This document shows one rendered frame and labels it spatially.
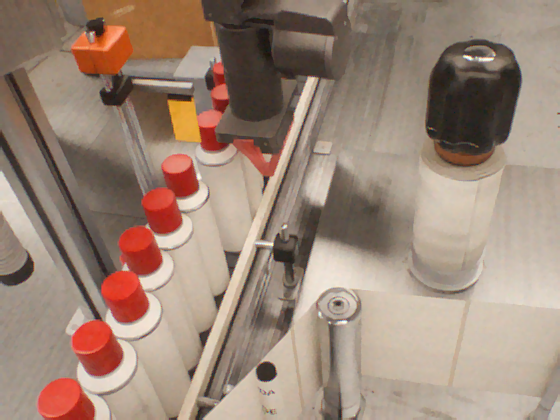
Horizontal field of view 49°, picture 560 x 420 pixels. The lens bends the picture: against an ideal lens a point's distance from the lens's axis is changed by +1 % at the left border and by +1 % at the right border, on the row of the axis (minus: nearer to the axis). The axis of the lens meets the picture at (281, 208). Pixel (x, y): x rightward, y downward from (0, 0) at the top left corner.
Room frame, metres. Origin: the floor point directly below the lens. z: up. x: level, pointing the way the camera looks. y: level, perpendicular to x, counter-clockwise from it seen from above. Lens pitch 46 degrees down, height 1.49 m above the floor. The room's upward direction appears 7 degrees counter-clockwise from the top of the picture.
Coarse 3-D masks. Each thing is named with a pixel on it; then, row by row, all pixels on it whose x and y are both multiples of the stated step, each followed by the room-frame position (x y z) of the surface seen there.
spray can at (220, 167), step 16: (208, 112) 0.56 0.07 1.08; (208, 128) 0.53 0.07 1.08; (208, 144) 0.53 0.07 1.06; (224, 144) 0.54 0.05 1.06; (208, 160) 0.53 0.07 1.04; (224, 160) 0.53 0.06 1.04; (240, 160) 0.54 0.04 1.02; (208, 176) 0.53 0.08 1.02; (224, 176) 0.52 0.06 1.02; (240, 176) 0.54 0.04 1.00; (224, 192) 0.52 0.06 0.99; (240, 192) 0.53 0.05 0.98; (224, 208) 0.52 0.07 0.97; (240, 208) 0.53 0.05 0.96; (224, 224) 0.52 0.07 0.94; (240, 224) 0.53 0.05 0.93; (224, 240) 0.53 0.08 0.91; (240, 240) 0.52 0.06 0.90
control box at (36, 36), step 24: (0, 0) 0.35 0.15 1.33; (24, 0) 0.36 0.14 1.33; (48, 0) 0.38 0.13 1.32; (0, 24) 0.35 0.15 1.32; (24, 24) 0.36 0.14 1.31; (48, 24) 0.37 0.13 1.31; (0, 48) 0.35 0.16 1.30; (24, 48) 0.35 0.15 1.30; (48, 48) 0.36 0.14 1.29; (0, 72) 0.34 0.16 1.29
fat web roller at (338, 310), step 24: (336, 288) 0.31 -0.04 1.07; (336, 312) 0.29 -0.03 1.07; (360, 312) 0.28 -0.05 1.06; (336, 336) 0.27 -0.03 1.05; (360, 336) 0.28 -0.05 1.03; (336, 360) 0.27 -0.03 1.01; (360, 360) 0.29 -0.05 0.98; (336, 384) 0.27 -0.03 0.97; (336, 408) 0.28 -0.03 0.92; (360, 408) 0.29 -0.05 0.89
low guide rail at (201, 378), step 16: (304, 96) 0.81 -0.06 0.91; (304, 112) 0.78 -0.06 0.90; (288, 144) 0.69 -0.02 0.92; (288, 160) 0.68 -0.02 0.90; (272, 192) 0.60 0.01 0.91; (256, 224) 0.54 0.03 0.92; (240, 256) 0.49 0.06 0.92; (240, 272) 0.46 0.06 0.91; (240, 288) 0.45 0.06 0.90; (224, 304) 0.42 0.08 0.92; (224, 320) 0.40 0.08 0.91; (224, 336) 0.39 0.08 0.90; (208, 352) 0.36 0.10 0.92; (208, 368) 0.34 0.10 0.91; (192, 384) 0.32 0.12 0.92; (192, 400) 0.30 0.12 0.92; (192, 416) 0.29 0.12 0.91
